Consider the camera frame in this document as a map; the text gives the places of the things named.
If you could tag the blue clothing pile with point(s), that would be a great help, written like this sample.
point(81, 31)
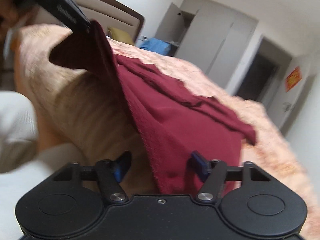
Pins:
point(156, 45)

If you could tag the red paper door decoration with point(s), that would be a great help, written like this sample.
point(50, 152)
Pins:
point(293, 78)

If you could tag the grey wardrobe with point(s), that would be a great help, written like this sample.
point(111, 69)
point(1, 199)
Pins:
point(210, 35)

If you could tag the yellow pillow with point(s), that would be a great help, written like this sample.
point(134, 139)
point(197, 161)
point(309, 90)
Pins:
point(120, 35)

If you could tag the metal door handle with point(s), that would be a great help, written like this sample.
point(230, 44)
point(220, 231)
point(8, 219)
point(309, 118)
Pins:
point(287, 107)

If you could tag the grey room door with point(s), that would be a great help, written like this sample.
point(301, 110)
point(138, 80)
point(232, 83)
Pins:
point(309, 65)

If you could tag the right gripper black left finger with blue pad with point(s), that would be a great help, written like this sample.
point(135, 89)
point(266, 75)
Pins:
point(110, 174)

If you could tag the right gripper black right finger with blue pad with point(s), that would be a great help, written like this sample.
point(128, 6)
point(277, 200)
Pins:
point(212, 173)

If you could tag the dark red garment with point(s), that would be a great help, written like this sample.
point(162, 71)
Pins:
point(171, 121)

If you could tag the beige padded wooden headboard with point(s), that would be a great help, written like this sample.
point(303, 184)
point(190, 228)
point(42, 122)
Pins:
point(111, 13)

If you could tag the floral peach bed quilt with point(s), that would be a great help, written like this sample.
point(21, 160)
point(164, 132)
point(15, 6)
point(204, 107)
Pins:
point(271, 152)

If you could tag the white sleeve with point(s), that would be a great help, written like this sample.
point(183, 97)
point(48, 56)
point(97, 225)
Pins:
point(29, 154)

